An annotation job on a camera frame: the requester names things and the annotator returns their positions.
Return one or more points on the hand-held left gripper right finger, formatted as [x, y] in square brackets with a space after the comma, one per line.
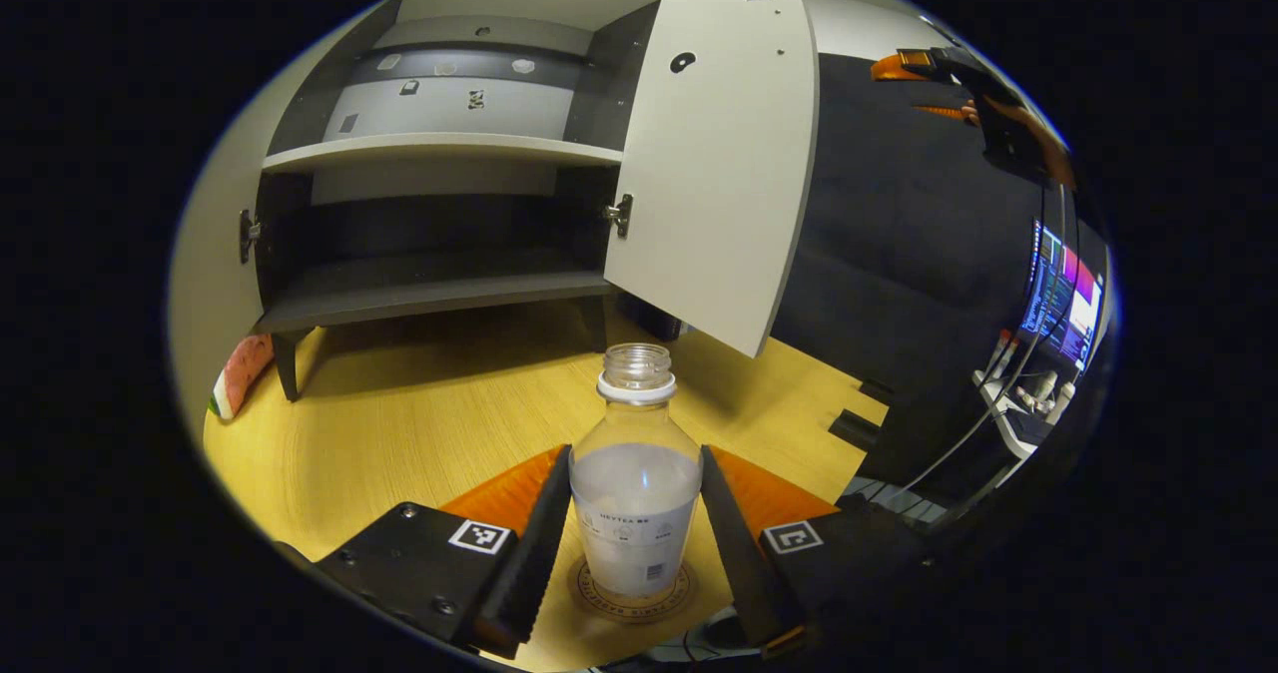
[734, 543]

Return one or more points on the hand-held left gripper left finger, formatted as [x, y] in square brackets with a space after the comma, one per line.
[529, 553]

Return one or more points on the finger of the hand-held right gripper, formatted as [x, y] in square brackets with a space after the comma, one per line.
[944, 111]
[904, 62]

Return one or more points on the round brown coaster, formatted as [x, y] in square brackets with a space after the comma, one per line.
[619, 608]

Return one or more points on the clear plastic bottle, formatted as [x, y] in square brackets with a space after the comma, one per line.
[636, 493]

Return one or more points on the white cabinet door cat sticker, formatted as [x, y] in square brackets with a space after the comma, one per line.
[719, 174]

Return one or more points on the white and grey cabinet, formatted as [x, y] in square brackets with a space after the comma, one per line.
[439, 146]

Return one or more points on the small white bottle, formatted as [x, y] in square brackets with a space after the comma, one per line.
[1041, 388]

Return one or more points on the metal cabinet door hinge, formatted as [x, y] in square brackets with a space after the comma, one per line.
[247, 236]
[620, 214]

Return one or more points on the computer monitor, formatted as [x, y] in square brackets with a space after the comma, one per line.
[1063, 294]

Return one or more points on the red tipped marker pen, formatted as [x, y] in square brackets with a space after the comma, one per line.
[1001, 353]

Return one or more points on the white desk organizer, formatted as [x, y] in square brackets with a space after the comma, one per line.
[1018, 428]

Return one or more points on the red green watermelon toy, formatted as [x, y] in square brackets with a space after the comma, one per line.
[240, 373]

